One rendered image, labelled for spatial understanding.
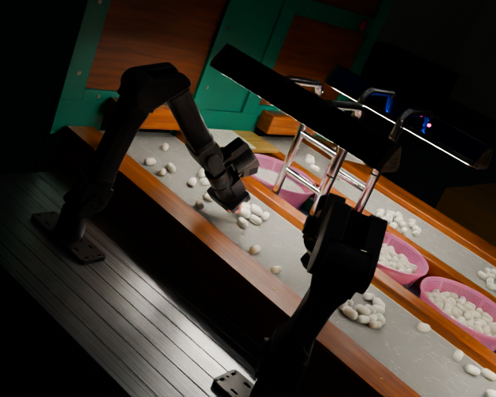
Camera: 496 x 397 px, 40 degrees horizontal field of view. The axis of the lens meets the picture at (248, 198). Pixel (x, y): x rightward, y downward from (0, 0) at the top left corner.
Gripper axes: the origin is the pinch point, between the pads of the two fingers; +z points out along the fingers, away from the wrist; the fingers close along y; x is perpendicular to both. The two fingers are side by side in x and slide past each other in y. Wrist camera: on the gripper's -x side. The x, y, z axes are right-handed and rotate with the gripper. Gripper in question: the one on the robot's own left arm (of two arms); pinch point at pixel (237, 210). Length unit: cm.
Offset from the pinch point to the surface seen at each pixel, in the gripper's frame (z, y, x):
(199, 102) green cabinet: 10, 47, -23
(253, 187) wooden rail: 12.7, 10.3, -11.6
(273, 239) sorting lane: 3.6, -12.0, -0.7
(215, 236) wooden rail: -15.2, -11.0, 11.9
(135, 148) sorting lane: -2.9, 38.7, 4.8
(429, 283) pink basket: 29, -42, -24
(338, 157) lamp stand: 4.3, -8.0, -30.3
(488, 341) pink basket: 22, -65, -18
